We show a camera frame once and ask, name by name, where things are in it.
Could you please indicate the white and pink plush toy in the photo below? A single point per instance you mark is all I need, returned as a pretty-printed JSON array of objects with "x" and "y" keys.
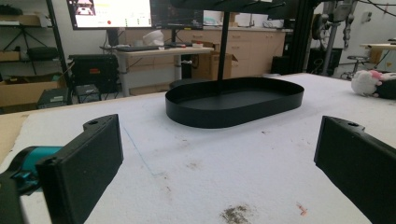
[{"x": 365, "y": 83}]

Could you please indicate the beige standing desk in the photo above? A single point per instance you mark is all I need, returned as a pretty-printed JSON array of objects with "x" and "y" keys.
[{"x": 162, "y": 52}]

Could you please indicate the black two-tier oval tray stand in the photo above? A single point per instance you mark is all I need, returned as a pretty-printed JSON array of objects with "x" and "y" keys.
[{"x": 230, "y": 109}]

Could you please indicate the lit computer monitor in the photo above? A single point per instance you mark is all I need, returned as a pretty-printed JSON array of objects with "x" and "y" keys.
[{"x": 115, "y": 12}]

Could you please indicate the open cardboard box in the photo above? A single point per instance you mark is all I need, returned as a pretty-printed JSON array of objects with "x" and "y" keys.
[{"x": 207, "y": 65}]

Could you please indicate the black bag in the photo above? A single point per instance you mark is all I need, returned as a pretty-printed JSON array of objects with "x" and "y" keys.
[{"x": 43, "y": 53}]

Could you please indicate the black equipment case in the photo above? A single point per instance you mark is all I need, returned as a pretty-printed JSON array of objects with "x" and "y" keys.
[{"x": 93, "y": 70}]

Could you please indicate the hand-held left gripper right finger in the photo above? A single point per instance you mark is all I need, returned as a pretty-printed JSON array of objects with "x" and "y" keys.
[{"x": 358, "y": 168}]

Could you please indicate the black metal shelf rack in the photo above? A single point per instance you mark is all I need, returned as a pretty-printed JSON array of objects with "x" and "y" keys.
[{"x": 59, "y": 46}]

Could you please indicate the white foam table mat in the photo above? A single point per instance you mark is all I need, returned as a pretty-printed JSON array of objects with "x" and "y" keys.
[{"x": 218, "y": 174}]

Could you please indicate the black keyboard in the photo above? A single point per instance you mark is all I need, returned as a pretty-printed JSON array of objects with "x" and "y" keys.
[{"x": 137, "y": 48}]

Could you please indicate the dark grey device box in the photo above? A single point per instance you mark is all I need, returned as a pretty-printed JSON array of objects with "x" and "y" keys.
[{"x": 53, "y": 98}]

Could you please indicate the large flat cardboard box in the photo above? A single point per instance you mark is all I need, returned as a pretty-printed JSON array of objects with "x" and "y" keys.
[{"x": 25, "y": 91}]

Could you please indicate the light wooden side table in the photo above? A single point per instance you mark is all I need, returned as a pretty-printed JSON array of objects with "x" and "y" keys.
[{"x": 378, "y": 46}]

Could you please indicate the dark computer monitor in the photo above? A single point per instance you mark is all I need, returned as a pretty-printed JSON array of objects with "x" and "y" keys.
[{"x": 177, "y": 17}]

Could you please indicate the grey metal robot stand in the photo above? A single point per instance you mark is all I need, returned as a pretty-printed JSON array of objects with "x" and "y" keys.
[{"x": 331, "y": 37}]

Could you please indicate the black aluminium frame post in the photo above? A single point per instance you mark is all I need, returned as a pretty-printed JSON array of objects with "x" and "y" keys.
[{"x": 303, "y": 34}]

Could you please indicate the metal stool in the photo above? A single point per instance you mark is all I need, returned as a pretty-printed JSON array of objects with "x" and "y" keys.
[{"x": 356, "y": 59}]

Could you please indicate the white helmet-shaped object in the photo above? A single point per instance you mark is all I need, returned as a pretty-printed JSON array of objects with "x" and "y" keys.
[{"x": 153, "y": 38}]

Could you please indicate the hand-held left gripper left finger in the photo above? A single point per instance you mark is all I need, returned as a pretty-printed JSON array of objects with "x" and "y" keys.
[{"x": 82, "y": 168}]

